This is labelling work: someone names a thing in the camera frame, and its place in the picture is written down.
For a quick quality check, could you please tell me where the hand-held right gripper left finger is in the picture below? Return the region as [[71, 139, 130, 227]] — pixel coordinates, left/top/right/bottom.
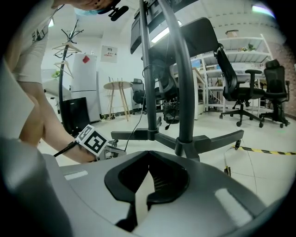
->
[[104, 150, 149, 232]]

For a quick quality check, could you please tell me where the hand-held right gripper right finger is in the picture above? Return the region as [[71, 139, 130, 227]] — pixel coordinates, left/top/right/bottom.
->
[[146, 150, 191, 212]]

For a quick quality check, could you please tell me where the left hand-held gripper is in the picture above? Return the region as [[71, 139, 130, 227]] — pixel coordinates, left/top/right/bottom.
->
[[75, 124, 127, 162]]

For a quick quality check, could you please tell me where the black screen stand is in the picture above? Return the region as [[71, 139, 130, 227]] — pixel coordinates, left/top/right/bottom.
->
[[111, 0, 245, 162]]

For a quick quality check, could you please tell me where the person's left forearm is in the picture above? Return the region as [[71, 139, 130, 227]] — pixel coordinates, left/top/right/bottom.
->
[[37, 101, 98, 164]]

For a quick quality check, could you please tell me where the yellow black floor tape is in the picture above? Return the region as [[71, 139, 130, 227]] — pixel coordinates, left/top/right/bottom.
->
[[231, 145, 296, 156]]

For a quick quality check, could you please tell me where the black screen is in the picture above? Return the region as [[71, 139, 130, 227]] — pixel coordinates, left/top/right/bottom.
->
[[130, 0, 219, 70]]

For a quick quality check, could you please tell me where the black wrist band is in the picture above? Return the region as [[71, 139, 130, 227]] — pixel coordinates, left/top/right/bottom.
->
[[53, 140, 80, 158]]

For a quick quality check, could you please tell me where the black box appliance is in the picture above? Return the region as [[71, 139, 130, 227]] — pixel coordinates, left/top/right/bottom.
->
[[61, 97, 91, 136]]

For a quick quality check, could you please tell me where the white refrigerator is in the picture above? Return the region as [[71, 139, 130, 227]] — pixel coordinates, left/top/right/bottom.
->
[[70, 53, 100, 123]]

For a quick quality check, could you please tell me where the round wooden table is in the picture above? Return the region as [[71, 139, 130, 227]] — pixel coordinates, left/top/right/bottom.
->
[[103, 81, 133, 122]]

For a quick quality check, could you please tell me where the black coat rack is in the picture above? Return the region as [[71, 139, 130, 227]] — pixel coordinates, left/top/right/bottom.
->
[[51, 19, 85, 137]]

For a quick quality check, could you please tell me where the black office chair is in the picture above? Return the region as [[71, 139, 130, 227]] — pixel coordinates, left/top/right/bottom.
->
[[153, 59, 180, 104], [131, 78, 147, 116], [213, 43, 267, 128], [259, 59, 291, 129]]

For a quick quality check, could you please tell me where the black mesh waste basket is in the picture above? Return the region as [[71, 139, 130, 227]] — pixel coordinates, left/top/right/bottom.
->
[[163, 101, 180, 125]]

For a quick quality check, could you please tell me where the wooden clothes hanger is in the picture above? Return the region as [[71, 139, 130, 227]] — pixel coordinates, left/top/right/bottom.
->
[[54, 60, 74, 79], [51, 41, 83, 53]]

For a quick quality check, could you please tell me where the long ceiling light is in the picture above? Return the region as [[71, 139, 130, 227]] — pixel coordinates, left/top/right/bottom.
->
[[151, 20, 183, 44]]

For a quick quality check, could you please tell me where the blue face mask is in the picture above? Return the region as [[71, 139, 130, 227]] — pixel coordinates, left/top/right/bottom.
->
[[74, 7, 107, 17]]

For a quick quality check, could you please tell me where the person's head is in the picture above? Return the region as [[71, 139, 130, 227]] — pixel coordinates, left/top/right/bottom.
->
[[52, 0, 121, 12]]

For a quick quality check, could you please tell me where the white shelving rack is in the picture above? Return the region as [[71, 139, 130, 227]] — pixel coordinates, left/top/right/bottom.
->
[[201, 33, 274, 118]]

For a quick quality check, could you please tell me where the green shelf plant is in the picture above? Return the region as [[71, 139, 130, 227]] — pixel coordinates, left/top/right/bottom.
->
[[240, 43, 257, 52]]

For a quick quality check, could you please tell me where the black cable with plug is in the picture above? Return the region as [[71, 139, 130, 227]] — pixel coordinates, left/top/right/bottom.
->
[[165, 101, 178, 131]]

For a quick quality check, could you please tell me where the white wall poster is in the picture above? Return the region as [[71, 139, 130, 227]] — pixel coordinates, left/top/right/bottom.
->
[[100, 45, 118, 63]]

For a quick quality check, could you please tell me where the black head-mounted camera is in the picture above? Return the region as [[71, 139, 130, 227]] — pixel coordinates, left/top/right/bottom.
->
[[98, 0, 130, 22]]

